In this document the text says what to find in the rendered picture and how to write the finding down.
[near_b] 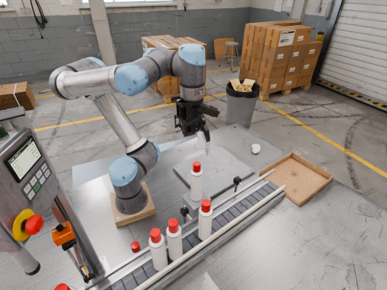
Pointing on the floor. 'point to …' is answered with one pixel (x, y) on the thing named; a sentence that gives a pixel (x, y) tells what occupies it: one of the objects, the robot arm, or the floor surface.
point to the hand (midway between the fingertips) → (197, 145)
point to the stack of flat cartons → (16, 96)
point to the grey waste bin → (240, 110)
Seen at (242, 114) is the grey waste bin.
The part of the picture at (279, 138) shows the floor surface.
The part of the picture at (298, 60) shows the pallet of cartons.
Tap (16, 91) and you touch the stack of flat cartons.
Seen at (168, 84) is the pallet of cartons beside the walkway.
